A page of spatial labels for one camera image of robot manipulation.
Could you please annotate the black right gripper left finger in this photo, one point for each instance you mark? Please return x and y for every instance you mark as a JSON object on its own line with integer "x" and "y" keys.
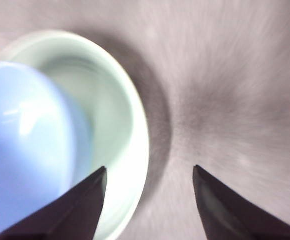
{"x": 69, "y": 215}

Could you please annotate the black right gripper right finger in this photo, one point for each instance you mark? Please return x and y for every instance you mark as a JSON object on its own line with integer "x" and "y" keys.
{"x": 230, "y": 217}

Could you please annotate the blue ribbed bowl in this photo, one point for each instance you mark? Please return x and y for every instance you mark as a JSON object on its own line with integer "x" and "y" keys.
{"x": 29, "y": 140}

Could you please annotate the green round plate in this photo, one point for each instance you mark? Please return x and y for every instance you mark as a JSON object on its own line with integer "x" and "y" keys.
{"x": 109, "y": 100}

